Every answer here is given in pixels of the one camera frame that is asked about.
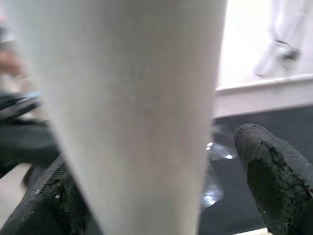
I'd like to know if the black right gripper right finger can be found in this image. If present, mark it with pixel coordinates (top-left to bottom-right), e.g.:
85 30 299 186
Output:
234 123 313 235

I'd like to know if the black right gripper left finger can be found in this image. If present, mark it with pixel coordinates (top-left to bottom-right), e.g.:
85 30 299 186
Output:
0 155 102 235

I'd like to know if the white plastic table leg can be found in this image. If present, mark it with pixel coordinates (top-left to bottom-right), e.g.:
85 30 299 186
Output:
9 0 228 235

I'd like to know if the black tablecloth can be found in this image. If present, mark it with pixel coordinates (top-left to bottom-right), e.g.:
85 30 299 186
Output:
0 107 313 235

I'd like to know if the large clear tape patch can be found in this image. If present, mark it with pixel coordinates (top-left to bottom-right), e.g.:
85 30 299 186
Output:
199 119 239 216

